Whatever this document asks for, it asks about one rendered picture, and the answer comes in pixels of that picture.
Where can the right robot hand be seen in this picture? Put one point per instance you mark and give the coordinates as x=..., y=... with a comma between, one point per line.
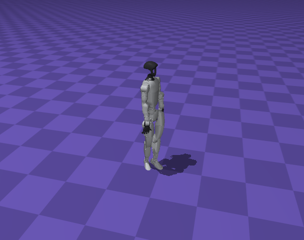
x=146, y=128

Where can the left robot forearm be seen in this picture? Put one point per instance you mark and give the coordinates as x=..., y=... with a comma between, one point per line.
x=161, y=104

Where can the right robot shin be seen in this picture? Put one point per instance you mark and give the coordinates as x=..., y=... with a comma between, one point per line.
x=147, y=152

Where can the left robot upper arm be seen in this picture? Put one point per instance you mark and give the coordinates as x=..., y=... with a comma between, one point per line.
x=160, y=94

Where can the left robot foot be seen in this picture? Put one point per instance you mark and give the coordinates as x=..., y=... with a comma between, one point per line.
x=156, y=164

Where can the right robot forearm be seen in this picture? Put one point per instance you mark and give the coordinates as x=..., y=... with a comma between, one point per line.
x=145, y=112

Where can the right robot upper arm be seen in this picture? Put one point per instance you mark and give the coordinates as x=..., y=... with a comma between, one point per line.
x=144, y=94

